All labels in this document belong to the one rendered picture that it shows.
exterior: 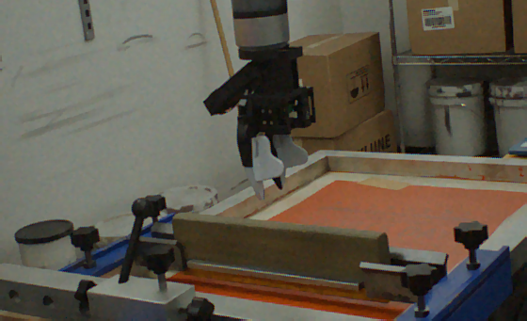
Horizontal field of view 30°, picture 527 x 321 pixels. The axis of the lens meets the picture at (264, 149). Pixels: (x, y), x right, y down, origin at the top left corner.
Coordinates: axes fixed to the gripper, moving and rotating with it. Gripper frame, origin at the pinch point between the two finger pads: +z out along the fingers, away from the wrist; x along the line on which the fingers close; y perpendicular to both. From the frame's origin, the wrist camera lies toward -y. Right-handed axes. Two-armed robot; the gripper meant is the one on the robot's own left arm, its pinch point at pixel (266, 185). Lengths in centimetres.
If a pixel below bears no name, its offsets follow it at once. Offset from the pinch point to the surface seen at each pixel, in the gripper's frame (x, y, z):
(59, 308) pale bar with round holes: -25.0, -18.5, 11.1
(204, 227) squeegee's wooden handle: -1.0, -11.3, 7.1
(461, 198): 47, 9, 16
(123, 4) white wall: 196, -198, -4
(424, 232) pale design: 29.1, 10.1, 16.0
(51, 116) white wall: 147, -198, 31
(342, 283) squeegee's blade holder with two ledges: -2.5, 12.5, 12.4
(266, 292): -0.5, -1.6, 16.4
